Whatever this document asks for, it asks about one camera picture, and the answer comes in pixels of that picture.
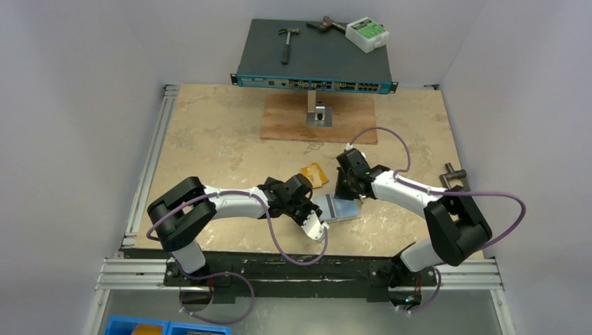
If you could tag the aluminium frame rail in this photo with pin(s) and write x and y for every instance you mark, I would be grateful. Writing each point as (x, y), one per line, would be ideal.
(213, 132)

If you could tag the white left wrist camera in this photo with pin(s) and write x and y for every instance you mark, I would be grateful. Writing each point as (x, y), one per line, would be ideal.
(314, 227)

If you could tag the metal door handle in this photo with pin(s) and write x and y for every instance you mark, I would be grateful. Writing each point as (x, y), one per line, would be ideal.
(452, 175)

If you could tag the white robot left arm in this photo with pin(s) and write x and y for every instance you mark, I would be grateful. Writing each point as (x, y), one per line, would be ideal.
(182, 213)

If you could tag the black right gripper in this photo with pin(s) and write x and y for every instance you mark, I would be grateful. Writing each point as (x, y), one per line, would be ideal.
(348, 185)

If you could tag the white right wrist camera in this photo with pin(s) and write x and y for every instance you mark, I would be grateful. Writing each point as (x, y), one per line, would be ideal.
(350, 147)

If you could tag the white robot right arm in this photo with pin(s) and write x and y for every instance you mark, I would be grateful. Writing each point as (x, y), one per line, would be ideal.
(455, 223)

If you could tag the gold credit card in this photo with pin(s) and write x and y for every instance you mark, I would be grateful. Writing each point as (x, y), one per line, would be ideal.
(315, 174)

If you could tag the blue plastic bin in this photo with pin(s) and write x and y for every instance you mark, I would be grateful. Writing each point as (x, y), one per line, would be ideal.
(130, 325)

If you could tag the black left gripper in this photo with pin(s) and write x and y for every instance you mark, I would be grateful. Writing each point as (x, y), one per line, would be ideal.
(309, 207)

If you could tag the white green box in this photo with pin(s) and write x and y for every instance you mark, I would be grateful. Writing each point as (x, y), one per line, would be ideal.
(367, 34)

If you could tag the tan leather card holder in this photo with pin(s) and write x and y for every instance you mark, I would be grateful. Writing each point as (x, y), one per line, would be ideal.
(346, 210)

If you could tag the small hammer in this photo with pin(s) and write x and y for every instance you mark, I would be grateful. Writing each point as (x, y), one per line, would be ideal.
(285, 56)

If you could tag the brown plywood board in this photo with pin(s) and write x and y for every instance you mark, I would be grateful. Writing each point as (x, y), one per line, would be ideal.
(336, 118)

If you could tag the metal stand base bracket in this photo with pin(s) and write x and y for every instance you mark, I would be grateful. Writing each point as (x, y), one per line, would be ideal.
(318, 113)

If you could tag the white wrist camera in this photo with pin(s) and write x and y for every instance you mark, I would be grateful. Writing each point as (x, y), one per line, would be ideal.
(314, 227)
(350, 147)

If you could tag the dark pliers tool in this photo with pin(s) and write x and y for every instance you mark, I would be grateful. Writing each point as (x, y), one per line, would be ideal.
(326, 25)

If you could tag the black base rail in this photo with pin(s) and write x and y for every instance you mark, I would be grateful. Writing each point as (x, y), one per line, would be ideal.
(229, 275)

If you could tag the blue network switch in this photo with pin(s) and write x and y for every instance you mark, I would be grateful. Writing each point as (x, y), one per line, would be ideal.
(318, 61)

